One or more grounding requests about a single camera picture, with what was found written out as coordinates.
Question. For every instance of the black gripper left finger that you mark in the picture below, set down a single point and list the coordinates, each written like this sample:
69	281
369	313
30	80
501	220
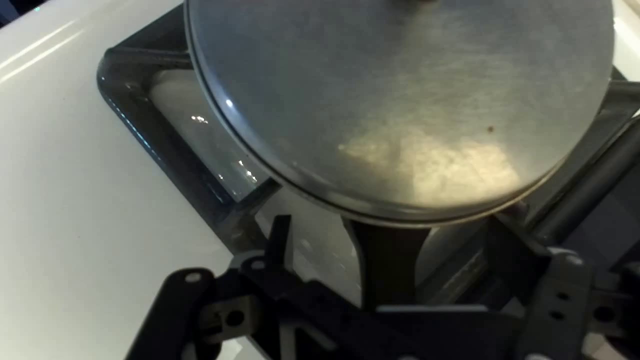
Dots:
200	313

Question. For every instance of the white gas stove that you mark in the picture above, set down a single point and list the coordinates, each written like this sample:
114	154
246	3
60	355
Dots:
66	201

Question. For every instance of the black stove grate under pan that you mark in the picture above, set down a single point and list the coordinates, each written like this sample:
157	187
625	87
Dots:
160	133

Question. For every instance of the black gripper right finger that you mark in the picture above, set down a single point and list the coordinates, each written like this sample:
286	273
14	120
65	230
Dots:
560	307

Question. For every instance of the silver pot lid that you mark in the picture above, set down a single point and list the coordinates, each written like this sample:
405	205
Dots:
400	100

